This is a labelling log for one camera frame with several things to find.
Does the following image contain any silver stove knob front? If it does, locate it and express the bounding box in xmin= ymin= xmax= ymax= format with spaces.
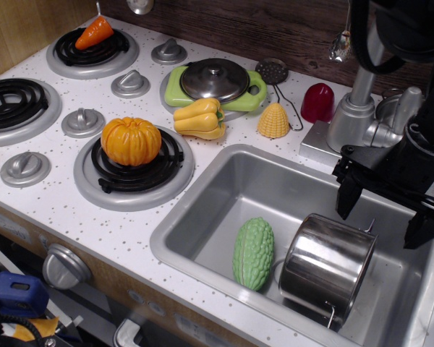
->
xmin=0 ymin=152 xmax=51 ymax=188

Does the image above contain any metal skimmer spoon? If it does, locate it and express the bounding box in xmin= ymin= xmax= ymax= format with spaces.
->
xmin=255 ymin=58 xmax=304 ymax=132

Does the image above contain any silver stove knob back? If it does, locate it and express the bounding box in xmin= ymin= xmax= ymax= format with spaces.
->
xmin=151 ymin=38 xmax=187 ymax=65

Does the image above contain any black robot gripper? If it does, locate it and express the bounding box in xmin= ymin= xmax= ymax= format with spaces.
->
xmin=333 ymin=90 xmax=434 ymax=249

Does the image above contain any silver oven dial knob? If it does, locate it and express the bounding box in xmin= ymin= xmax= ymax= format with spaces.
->
xmin=43 ymin=244 xmax=92 ymax=290

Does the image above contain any hanging metal utensil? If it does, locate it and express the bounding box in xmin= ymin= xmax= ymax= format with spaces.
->
xmin=328 ymin=1 xmax=352 ymax=63

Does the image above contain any green bitter melon toy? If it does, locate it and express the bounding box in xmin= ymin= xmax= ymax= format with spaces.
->
xmin=232 ymin=217 xmax=275 ymax=291

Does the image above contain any orange toy pumpkin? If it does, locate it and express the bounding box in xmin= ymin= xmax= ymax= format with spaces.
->
xmin=101 ymin=117 xmax=162 ymax=166

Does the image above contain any stainless steel pot lid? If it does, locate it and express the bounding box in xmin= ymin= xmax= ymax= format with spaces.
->
xmin=180 ymin=58 xmax=250 ymax=103

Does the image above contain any silver stove knob middle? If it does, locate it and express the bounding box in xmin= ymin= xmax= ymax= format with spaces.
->
xmin=111 ymin=69 xmax=150 ymax=98

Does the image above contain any front right stove burner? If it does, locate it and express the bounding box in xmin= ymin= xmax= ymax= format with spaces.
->
xmin=74 ymin=127 xmax=195 ymax=212

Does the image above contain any front left stove burner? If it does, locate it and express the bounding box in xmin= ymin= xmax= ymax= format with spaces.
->
xmin=0 ymin=78 xmax=62 ymax=147

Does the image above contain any yellow toy corn piece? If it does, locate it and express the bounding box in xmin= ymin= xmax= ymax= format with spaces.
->
xmin=257 ymin=103 xmax=290 ymax=139

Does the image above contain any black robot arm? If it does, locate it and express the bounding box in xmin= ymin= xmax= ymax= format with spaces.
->
xmin=326 ymin=1 xmax=434 ymax=249

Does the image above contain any red toy pepper piece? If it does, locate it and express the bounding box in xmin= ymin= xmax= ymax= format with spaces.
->
xmin=301 ymin=82 xmax=335 ymax=124

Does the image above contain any silver stove knob centre-left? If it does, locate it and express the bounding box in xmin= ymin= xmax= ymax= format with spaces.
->
xmin=61 ymin=108 xmax=106 ymax=138

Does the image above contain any orange toy carrot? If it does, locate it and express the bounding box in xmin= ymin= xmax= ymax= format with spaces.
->
xmin=75 ymin=16 xmax=114 ymax=51

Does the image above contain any yellow toy bell pepper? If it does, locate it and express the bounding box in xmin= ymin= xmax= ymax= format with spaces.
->
xmin=174 ymin=98 xmax=226 ymax=140

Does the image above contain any silver oven door handle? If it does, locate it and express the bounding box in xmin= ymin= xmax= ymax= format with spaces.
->
xmin=113 ymin=319 xmax=146 ymax=347

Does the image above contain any blue clamp handle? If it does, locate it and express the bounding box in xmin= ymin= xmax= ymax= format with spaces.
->
xmin=0 ymin=271 xmax=49 ymax=318

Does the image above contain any silver toy faucet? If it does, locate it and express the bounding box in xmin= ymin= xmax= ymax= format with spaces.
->
xmin=299 ymin=21 xmax=423 ymax=168

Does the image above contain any back left stove burner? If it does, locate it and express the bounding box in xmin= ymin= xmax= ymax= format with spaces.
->
xmin=46 ymin=28 xmax=140 ymax=80

